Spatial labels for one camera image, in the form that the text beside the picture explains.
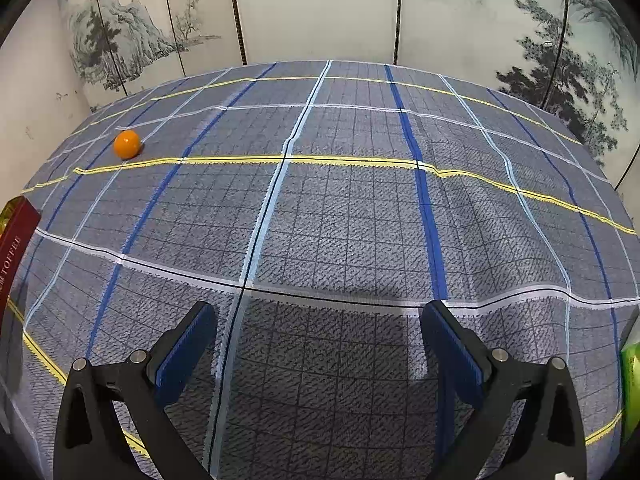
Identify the painted folding screen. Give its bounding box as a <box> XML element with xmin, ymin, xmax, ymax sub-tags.
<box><xmin>56</xmin><ymin>0</ymin><xmax>639</xmax><ymax>214</ymax></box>

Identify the small far orange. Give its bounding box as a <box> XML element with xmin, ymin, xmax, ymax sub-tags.
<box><xmin>113</xmin><ymin>129</ymin><xmax>142</xmax><ymax>160</ymax></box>

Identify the green snack packet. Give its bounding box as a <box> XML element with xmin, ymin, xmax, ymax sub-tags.
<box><xmin>622</xmin><ymin>342</ymin><xmax>640</xmax><ymax>443</ymax></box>

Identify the yellow red tin tray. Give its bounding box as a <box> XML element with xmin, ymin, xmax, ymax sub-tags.
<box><xmin>0</xmin><ymin>196</ymin><xmax>41</xmax><ymax>314</ymax></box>

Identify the blue plaid tablecloth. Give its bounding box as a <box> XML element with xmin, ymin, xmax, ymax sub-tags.
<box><xmin>1</xmin><ymin>60</ymin><xmax>639</xmax><ymax>479</ymax></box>

